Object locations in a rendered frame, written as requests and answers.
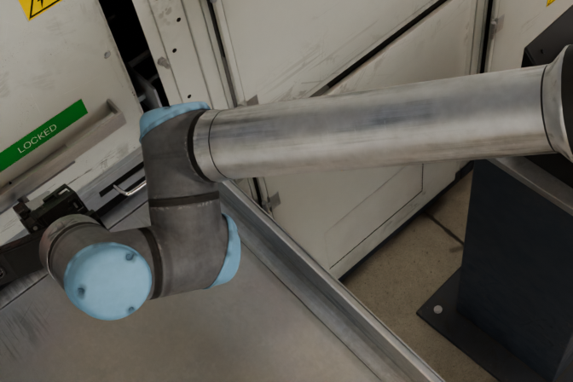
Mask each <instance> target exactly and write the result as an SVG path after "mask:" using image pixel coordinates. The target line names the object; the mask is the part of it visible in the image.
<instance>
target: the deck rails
mask: <svg viewBox="0 0 573 382"><path fill-rule="evenodd" d="M218 191H219V197H220V205H221V213H225V214H227V215H228V216H230V217H231V218H232V219H233V220H234V223H235V225H236V227H237V229H238V236H239V237H240V241H241V242H242V243H243V244H244V245H245V246H246V247H247V248H248V249H249V250H250V251H251V252H252V253H253V254H254V255H255V256H256V257H257V258H258V259H259V260H260V261H261V262H262V263H263V264H264V265H265V266H266V267H267V268H268V269H269V270H270V271H271V272H272V273H273V274H274V275H275V276H276V277H277V278H278V279H279V280H280V281H281V282H282V283H283V284H284V285H285V286H286V287H287V288H288V289H289V290H290V291H291V292H292V293H293V294H294V295H295V296H296V297H297V298H298V299H299V300H300V301H301V302H302V303H303V304H304V305H305V306H306V307H307V308H308V309H309V310H310V311H311V312H312V313H313V314H314V315H315V316H316V317H317V318H318V319H319V320H320V321H321V322H322V323H323V324H324V325H325V326H326V327H327V328H328V329H329V330H330V331H331V332H332V333H333V334H334V335H335V336H336V337H337V338H338V339H339V340H340V341H341V342H342V343H343V344H344V345H345V346H346V347H347V348H348V349H349V350H350V351H351V352H352V353H353V354H355V355H356V356H357V357H358V358H359V359H360V360H361V361H362V362H363V363H364V364H365V365H366V366H367V367H368V368H369V369H370V370H371V371H372V372H373V373H374V374H375V375H376V376H377V377H378V378H379V379H380V380H381V381H382V382H434V381H433V380H432V379H431V378H430V377H429V376H428V375H427V374H426V373H424V372H423V371H422V370H421V369H420V368H419V367H418V366H417V365H416V364H415V363H414V362H413V361H412V360H411V359H410V358H409V357H408V356H406V355H405V354H404V353H403V352H402V351H401V350H400V349H399V348H398V347H397V346H396V345H395V344H394V343H393V342H392V341H391V340H390V339H388V338H387V337H386V336H385V335H384V334H383V333H382V332H381V331H380V330H379V329H378V328H377V327H376V326H375V325H374V324H373V323H372V322H371V321H370V320H369V319H368V318H367V317H366V316H365V315H364V314H363V313H362V312H361V311H360V310H359V309H358V308H357V307H356V306H355V305H353V304H352V303H351V302H350V301H349V300H348V299H347V298H346V297H345V296H344V295H343V294H342V293H341V292H340V291H339V290H338V289H337V288H335V287H334V286H333V285H332V284H331V283H330V282H329V281H328V280H327V279H326V278H325V277H324V276H323V275H322V274H321V273H320V272H319V271H317V270H316V269H315V268H314V267H313V266H312V265H311V264H310V263H309V262H308V261H307V260H306V259H305V258H304V257H303V256H302V255H301V254H299V253H298V252H297V251H296V250H295V249H294V248H293V247H292V246H291V245H290V244H289V243H288V242H287V241H286V240H285V239H284V238H283V237H281V236H280V235H279V234H278V233H277V232H276V231H275V230H274V229H273V228H272V227H271V226H270V225H269V224H268V223H267V222H266V221H265V220H263V219H262V218H261V217H260V216H259V215H258V214H257V213H256V212H255V211H254V210H253V209H252V208H251V207H250V206H249V205H248V204H247V203H246V202H245V201H244V200H243V199H242V198H241V197H240V196H239V195H238V194H237V193H236V192H235V191H234V190H233V189H232V188H231V187H230V186H228V185H227V184H226V183H225V182H218Z"/></svg>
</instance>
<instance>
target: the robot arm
mask: <svg viewBox="0 0 573 382"><path fill-rule="evenodd" d="M139 124H140V138H139V142H140V143H141V145H142V157H143V164H144V171H145V177H146V184H147V191H148V204H149V207H148V208H149V216H150V221H151V226H148V227H143V228H138V229H127V230H122V231H117V232H112V233H111V232H110V231H109V230H107V228H106V226H105V225H104V224H103V222H102V221H101V219H100V218H99V217H98V215H97V214H96V212H95V211H94V210H90V211H89V210H88V208H87V207H86V206H85V204H84V202H83V201H82V200H81V199H80V198H79V197H78V195H77V193H76V192H75V191H74V190H72V189H71V188H70V187H68V186H67V185H66V184H65V183H64V184H63V185H62V186H60V187H59V188H58V189H56V190H55V191H54V192H51V191H46V192H44V193H43V194H40V195H39V196H38V197H36V198H34V199H33V200H30V201H29V202H27V203H25V204H24V203H23V202H20V203H18V204H17V205H15V206H14V207H13V209H14V212H15V214H16V215H17V217H18V218H19V219H20V221H21V223H22V224H23V226H24V227H25V228H26V230H27V231H28V233H29V235H27V236H24V237H22V238H19V239H18V240H14V241H12V242H9V243H8V244H5V245H3V246H0V286H1V285H3V284H6V283H8V282H11V281H14V280H16V279H19V278H21V277H22V276H25V275H29V274H30V273H33V272H35V271H38V270H40V269H43V268H45V269H46V270H47V272H48V273H49V274H50V275H51V276H52V278H53V279H54V280H55V281H56V282H57V283H58V284H59V285H60V286H61V288H62V289H63V290H64V291H65V292H66V294H67V296H68V297H69V299H70V300H71V302H72V303H73V304H74V305H75V306H76V307H77V308H79V309H80V310H82V311H83V312H85V313H86V314H87V315H90V316H92V317H94V318H96V319H100V320H106V321H111V320H118V319H121V318H124V317H126V316H128V315H130V314H132V313H133V312H135V311H136V310H137V309H139V308H140V307H141V306H142V304H143V303H144V301H147V300H151V299H156V298H163V297H167V296H170V295H175V294H179V293H183V292H191V291H194V290H199V289H203V290H206V289H209V288H211V287H213V286H216V285H220V284H223V283H226V282H228V281H230V280H231V279H232V278H233V277H234V275H235V274H236V272H237V269H238V268H239V264H240V237H239V236H238V229H237V227H236V225H235V223H234V220H233V219H232V218H231V217H230V216H228V215H227V214H225V213H221V205H220V197H219V191H218V182H225V181H227V180H229V179H240V178H250V177H271V176H281V175H292V174H303V173H314V172H324V171H345V170H356V169H367V168H378V167H388V166H399V165H420V164H430V163H442V162H452V161H462V160H474V159H494V158H505V157H516V156H526V155H537V154H548V153H561V154H563V155H564V156H565V157H566V158H567V159H568V160H570V161H571V162H572V163H573V44H570V45H566V46H565V47H564V48H563V50H562V51H561V52H560V53H559V55H558V56H557V57H556V59H555V60H554V61H553V62H552V63H550V64H546V65H540V66H534V67H523V68H516V69H510V70H504V71H498V72H486V73H480V74H473V75H467V76H461V77H455V78H444V79H437V80H431V81H425V82H418V83H412V84H400V85H394V86H388V87H382V88H376V89H370V90H358V91H351V92H345V93H339V94H333V95H321V96H315V97H309V98H303V99H297V100H290V101H278V102H272V103H266V104H260V105H254V106H248V107H236V108H230V109H223V110H218V109H212V110H211V109H210V107H209V106H208V104H207V103H206V102H204V101H193V102H186V103H180V104H175V105H170V106H168V107H159V108H156V109H153V110H150V111H148V112H145V113H144V114H143V115H142V116H141V118H140V122H139ZM65 188H66V189H68V190H69V191H68V190H66V191H65V192H63V193H62V194H60V192H61V191H62V190H64V189H65ZM81 204H82V205H81ZM82 207H83V208H82ZM81 208H82V209H81Z"/></svg>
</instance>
